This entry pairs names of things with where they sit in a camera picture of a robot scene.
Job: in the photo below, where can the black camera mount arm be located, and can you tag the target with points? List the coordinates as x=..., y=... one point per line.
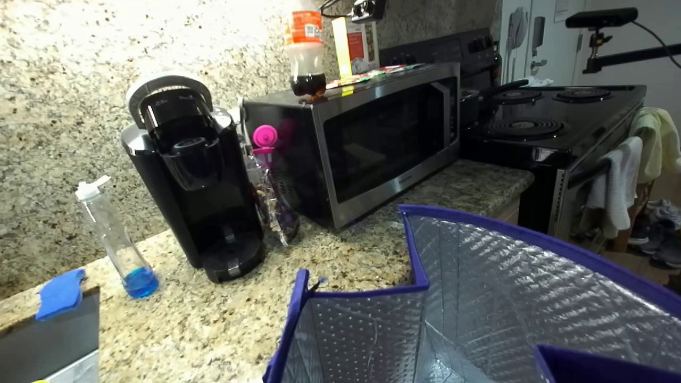
x=631, y=58

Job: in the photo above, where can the green towel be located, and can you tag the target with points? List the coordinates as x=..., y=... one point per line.
x=657, y=140

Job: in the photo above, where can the clear bottle with blue base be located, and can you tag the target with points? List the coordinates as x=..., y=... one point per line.
x=118, y=240

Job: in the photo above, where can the green-edged food box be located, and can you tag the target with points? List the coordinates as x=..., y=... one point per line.
x=363, y=46

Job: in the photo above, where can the pile of clothes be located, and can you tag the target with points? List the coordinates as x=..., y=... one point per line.
x=661, y=234

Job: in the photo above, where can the black coffee maker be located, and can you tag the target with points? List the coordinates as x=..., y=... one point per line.
x=198, y=198

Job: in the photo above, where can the black stereo camera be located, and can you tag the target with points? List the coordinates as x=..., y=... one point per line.
x=602, y=17

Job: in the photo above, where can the orange-labelled spice bottle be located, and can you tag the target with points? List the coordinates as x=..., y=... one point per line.
x=308, y=71

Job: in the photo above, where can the white towel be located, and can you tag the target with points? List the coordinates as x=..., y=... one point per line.
x=620, y=184

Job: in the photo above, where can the black stove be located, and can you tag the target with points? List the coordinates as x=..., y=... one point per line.
x=554, y=120

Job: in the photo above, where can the white appliance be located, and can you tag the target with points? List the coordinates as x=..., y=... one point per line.
x=545, y=38

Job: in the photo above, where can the purple insulated bag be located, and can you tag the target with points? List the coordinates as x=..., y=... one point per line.
x=497, y=298

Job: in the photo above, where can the pink-topped clear bottle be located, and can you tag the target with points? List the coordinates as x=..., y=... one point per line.
x=275, y=205

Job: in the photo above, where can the flat colourful packet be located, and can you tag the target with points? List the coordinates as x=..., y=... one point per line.
x=384, y=73

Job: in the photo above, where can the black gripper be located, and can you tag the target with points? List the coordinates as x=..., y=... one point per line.
x=367, y=8

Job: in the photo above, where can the black stainless microwave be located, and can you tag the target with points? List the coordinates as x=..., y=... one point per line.
x=384, y=140

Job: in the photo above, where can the blue cloth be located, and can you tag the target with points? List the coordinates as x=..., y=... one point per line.
x=60, y=294

